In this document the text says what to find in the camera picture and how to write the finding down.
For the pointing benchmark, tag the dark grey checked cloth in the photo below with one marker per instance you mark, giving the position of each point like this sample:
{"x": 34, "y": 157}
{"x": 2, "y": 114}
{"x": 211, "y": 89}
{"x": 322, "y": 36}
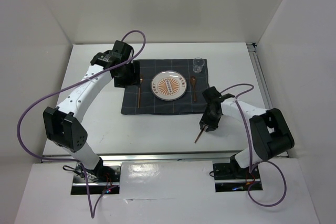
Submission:
{"x": 151, "y": 104}

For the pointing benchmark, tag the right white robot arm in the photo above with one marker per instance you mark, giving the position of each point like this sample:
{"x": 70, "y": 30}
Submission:
{"x": 267, "y": 132}

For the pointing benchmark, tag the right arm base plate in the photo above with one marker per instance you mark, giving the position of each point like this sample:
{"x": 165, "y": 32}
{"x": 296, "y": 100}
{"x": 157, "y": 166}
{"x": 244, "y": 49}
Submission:
{"x": 231, "y": 178}

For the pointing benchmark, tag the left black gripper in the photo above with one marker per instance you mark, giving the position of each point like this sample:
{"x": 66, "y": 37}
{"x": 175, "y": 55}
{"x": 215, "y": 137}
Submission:
{"x": 134, "y": 79}

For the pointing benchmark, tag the copper knife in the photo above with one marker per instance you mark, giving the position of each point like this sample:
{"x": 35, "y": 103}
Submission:
{"x": 199, "y": 135}

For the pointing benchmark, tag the brown wooden spoon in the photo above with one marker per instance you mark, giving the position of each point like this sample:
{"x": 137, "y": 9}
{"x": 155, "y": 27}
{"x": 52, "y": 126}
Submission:
{"x": 193, "y": 82}

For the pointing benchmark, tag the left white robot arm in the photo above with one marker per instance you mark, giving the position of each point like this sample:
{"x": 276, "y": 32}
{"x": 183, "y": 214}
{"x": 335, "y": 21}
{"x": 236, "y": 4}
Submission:
{"x": 63, "y": 123}

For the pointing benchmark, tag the aluminium frame rail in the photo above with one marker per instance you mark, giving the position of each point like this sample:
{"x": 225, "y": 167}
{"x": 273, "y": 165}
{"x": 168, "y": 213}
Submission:
{"x": 252, "y": 50}

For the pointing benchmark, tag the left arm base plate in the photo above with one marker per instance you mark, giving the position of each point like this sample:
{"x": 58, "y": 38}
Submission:
{"x": 110, "y": 181}

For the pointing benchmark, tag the copper fork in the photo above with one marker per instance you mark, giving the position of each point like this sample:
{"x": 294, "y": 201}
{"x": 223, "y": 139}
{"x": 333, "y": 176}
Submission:
{"x": 139, "y": 91}

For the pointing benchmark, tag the small clear glass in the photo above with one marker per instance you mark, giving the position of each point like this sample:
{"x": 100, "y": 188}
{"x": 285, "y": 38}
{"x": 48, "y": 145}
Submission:
{"x": 198, "y": 64}

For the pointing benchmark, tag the patterned ceramic plate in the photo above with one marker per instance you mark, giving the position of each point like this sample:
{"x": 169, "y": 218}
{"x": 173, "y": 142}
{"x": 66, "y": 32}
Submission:
{"x": 168, "y": 85}

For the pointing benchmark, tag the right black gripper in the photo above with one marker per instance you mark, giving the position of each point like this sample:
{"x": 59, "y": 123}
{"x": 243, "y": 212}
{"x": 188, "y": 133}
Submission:
{"x": 204, "y": 119}

